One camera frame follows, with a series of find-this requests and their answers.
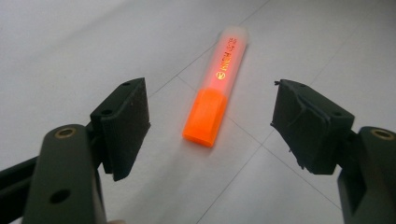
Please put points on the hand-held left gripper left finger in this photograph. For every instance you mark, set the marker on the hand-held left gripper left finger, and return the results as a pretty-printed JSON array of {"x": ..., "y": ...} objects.
[{"x": 126, "y": 130}]

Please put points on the orange highlighter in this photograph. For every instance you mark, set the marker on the orange highlighter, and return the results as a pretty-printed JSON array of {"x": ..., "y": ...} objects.
[{"x": 214, "y": 93}]

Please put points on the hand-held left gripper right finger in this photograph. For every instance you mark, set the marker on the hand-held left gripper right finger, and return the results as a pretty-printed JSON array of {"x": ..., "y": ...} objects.
[{"x": 311, "y": 133}]

